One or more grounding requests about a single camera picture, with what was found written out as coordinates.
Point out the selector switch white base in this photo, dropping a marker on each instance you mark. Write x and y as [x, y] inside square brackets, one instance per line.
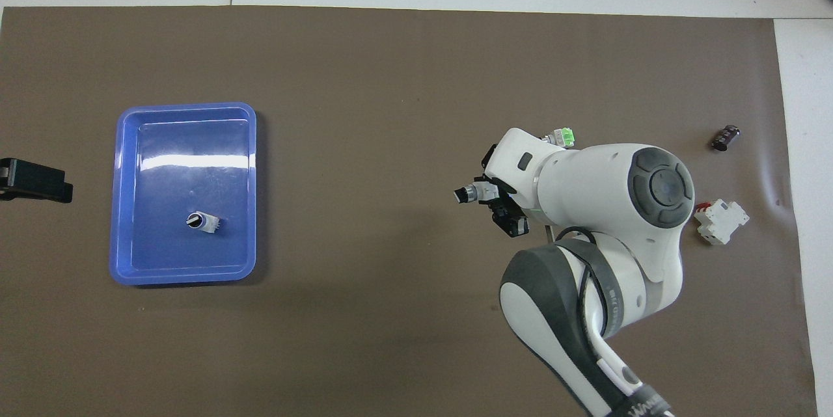
[207, 223]

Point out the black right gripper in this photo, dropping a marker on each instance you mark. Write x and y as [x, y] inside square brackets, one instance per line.
[511, 199]

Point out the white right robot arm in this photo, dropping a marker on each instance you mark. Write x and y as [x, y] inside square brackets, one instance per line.
[599, 183]

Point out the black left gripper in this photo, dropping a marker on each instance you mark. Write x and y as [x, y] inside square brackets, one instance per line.
[6, 179]

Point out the selector switch orange base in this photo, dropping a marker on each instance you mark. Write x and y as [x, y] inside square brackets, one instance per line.
[472, 193]

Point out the selector switch green base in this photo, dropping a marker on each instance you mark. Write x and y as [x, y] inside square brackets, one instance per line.
[565, 136]

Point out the white circuit breaker red lever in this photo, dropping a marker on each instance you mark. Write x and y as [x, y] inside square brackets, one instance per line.
[719, 222]

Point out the blue plastic tray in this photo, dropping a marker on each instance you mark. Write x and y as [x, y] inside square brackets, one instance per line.
[182, 144]

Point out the brown table mat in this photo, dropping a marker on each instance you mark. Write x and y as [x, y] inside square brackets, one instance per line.
[390, 306]

